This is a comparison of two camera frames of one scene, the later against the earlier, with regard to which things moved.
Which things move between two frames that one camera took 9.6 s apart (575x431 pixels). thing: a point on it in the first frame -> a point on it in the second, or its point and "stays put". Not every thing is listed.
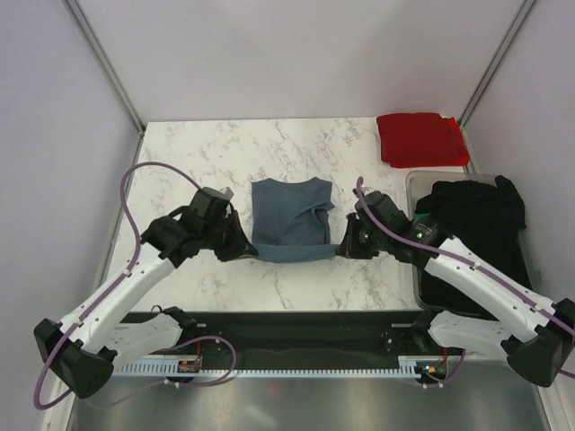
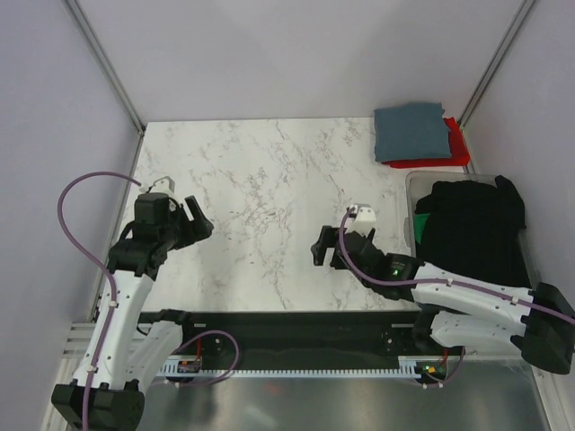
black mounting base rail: x=368 y=333 stays put
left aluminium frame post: x=105 y=63 stays put
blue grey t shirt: x=289 y=220 -> x=411 y=131
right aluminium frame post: x=494 y=63 stays put
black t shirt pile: x=486 y=215 stays put
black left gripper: x=241 y=247 -> x=199 y=230
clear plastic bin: x=413 y=180 stays put
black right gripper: x=349 y=247 -> x=327 y=236
